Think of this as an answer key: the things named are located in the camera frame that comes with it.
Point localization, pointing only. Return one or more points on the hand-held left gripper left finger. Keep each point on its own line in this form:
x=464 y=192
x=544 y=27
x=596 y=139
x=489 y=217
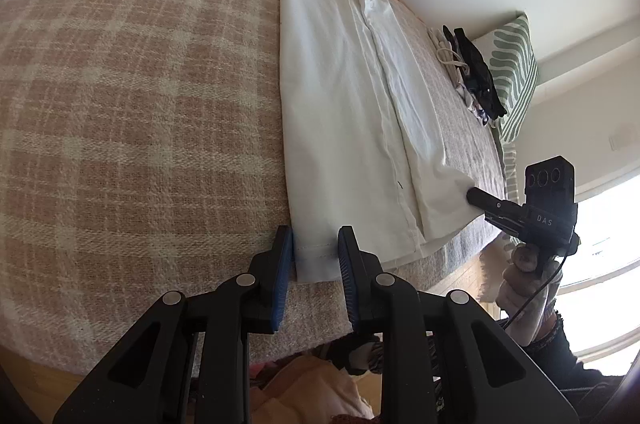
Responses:
x=283 y=274

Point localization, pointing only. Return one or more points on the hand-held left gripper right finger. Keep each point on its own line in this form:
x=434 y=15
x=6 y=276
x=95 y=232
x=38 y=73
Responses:
x=349 y=284

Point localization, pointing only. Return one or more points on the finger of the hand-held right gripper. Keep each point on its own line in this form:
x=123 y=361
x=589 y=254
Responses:
x=495 y=203
x=507 y=225

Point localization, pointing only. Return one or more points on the white t-shirt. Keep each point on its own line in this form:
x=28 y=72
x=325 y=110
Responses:
x=340 y=104

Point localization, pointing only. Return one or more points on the person's right forearm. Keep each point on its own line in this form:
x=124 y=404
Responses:
x=565 y=354

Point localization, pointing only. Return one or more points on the person's right hand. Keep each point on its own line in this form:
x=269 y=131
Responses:
x=520 y=299

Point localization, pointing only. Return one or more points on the window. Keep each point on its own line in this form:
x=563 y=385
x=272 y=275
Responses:
x=605 y=254

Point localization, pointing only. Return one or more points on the striped black white cloth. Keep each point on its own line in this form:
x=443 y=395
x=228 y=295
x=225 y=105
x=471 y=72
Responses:
x=357 y=354

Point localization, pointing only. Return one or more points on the white patterned folded garment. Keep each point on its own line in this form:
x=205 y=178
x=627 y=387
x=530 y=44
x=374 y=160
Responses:
x=475 y=107

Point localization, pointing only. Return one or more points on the peach cloth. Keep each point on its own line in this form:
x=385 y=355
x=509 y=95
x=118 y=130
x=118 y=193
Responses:
x=310 y=389

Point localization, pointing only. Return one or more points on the black folded garment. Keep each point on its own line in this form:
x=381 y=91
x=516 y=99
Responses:
x=477 y=69

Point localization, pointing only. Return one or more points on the green striped pillow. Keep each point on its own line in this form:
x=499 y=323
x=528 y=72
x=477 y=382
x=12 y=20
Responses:
x=512 y=64

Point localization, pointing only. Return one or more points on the cream tote bag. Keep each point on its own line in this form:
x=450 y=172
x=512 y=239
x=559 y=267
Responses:
x=447 y=54

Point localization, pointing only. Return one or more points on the pink plaid blanket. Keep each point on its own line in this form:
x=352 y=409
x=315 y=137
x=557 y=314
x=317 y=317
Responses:
x=140 y=104

